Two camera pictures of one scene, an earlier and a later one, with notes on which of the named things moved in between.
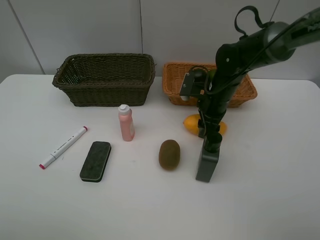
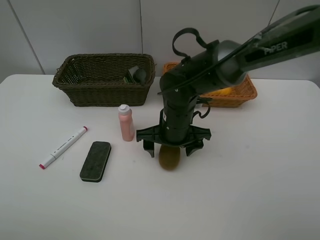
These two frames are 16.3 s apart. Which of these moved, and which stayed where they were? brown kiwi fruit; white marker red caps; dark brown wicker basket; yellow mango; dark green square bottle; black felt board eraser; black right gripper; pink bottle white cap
Moved: yellow mango; black right gripper; dark green square bottle
Stayed: brown kiwi fruit; white marker red caps; dark brown wicker basket; black felt board eraser; pink bottle white cap
